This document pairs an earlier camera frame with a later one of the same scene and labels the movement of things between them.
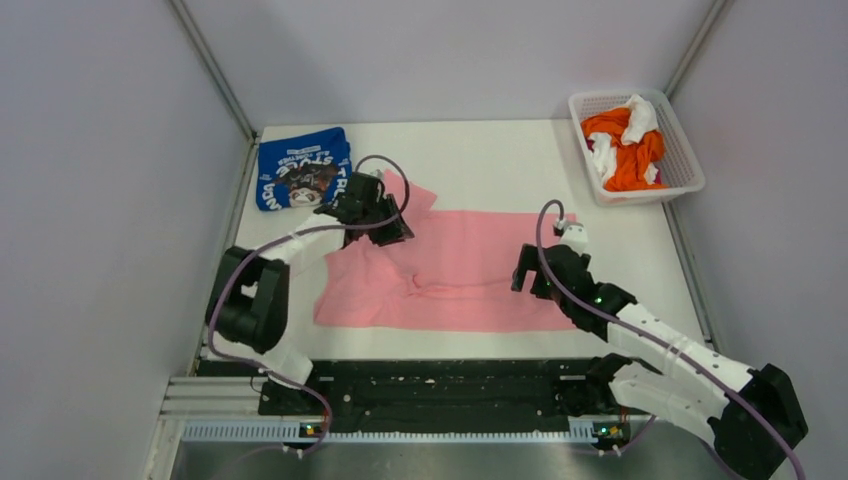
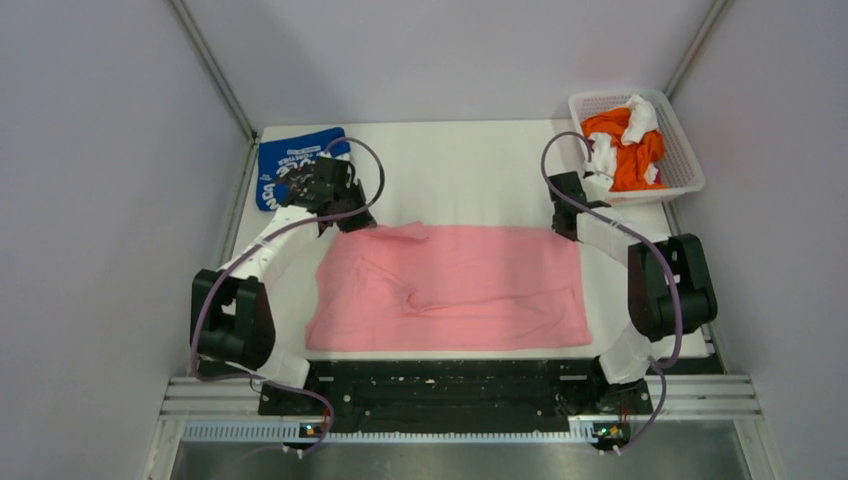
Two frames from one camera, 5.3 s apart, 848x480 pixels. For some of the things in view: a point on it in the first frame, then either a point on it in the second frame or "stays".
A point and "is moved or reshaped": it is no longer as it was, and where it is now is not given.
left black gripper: (395, 231) -> (363, 219)
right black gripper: (528, 261) -> (562, 234)
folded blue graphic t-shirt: (309, 170) stays
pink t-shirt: (455, 271) is moved or reshaped
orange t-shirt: (631, 159) stays
